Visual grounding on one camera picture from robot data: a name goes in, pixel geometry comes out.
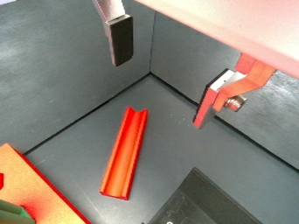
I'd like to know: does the black curved fixture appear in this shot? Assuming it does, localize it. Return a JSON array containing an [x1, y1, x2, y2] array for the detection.
[[148, 167, 262, 224]]

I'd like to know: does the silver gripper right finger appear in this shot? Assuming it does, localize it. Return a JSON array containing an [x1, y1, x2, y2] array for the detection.
[[192, 53, 276, 128]]

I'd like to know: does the red arch-profile bar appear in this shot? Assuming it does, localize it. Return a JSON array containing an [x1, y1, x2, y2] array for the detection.
[[98, 107, 148, 200]]

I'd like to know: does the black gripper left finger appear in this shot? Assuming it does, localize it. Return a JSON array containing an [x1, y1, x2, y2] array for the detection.
[[92, 0, 133, 67]]

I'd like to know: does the red shape-sorter block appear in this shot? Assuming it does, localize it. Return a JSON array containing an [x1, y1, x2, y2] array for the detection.
[[0, 143, 90, 224]]

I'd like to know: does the green peg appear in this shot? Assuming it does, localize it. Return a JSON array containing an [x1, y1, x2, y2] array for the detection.
[[0, 200, 34, 224]]

